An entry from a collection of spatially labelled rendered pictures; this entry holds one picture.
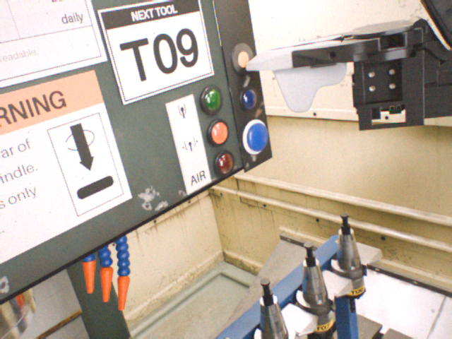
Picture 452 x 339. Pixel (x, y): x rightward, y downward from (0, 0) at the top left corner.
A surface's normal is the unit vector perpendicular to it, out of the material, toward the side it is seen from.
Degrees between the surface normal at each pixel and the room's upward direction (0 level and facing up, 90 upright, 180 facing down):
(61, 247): 90
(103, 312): 90
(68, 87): 90
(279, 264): 24
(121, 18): 90
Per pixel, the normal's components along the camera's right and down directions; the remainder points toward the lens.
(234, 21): 0.68, 0.14
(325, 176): -0.72, 0.37
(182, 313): -0.19, -0.91
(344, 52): -0.29, 0.40
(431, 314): -0.46, -0.68
